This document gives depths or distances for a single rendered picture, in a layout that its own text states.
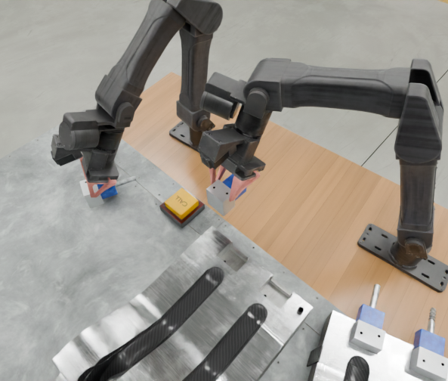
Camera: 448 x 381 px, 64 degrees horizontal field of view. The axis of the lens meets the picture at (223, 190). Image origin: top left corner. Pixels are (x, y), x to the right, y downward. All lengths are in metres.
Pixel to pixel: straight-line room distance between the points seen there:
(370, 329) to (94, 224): 0.65
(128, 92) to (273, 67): 0.30
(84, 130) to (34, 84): 2.12
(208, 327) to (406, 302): 0.43
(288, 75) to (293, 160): 0.46
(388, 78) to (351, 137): 1.74
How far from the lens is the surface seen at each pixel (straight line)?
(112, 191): 0.94
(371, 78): 0.58
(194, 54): 0.83
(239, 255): 0.76
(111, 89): 0.77
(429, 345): 0.79
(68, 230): 0.95
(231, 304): 0.70
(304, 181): 0.98
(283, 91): 0.59
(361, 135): 2.35
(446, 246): 1.00
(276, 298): 0.74
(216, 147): 0.60
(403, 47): 3.25
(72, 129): 0.76
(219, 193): 0.73
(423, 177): 0.68
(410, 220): 0.77
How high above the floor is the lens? 1.55
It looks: 54 degrees down
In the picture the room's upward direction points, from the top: straight up
